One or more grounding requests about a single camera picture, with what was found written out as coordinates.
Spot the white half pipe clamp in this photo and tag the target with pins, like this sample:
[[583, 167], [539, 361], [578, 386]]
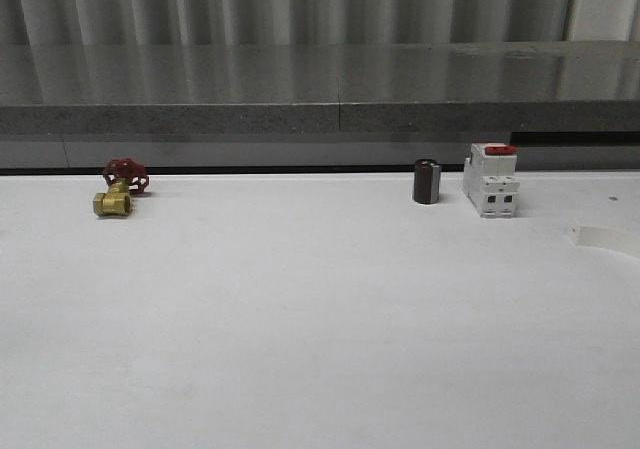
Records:
[[612, 239]]

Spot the dark cylindrical capacitor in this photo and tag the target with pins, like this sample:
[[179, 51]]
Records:
[[427, 176]]

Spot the brass valve red handwheel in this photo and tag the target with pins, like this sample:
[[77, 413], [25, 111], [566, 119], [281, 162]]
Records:
[[125, 178]]

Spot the grey stone counter ledge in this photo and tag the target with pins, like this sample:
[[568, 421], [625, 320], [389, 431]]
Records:
[[564, 105]]

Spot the grey pleated curtain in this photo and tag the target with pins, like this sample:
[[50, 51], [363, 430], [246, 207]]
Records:
[[281, 22]]

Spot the white circuit breaker red switch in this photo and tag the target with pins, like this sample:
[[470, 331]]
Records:
[[489, 179]]

